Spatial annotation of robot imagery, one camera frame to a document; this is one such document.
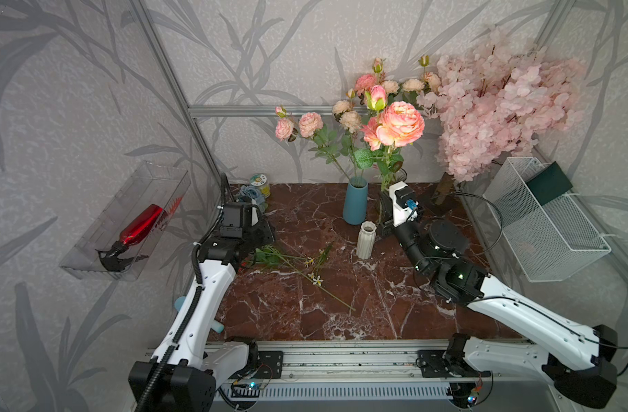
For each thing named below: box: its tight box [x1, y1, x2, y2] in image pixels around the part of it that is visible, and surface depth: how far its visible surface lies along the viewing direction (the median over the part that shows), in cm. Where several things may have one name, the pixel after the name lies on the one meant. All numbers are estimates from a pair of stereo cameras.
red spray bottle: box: [95, 204, 164, 272], surface depth 63 cm
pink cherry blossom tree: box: [416, 27, 586, 182], surface depth 73 cm
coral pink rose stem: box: [354, 101, 425, 193], surface depth 39 cm
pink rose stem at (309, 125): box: [274, 106, 350, 180], surface depth 74 cm
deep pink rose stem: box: [355, 57, 387, 97], surface depth 80 cm
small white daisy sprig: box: [303, 242, 334, 287], surface depth 95 cm
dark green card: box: [525, 160, 574, 206], surface depth 72 cm
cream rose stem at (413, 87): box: [402, 54, 442, 103], surface depth 85 cm
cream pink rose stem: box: [382, 79, 402, 96], surface depth 85 cm
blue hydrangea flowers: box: [238, 185, 266, 206], surface depth 103 cm
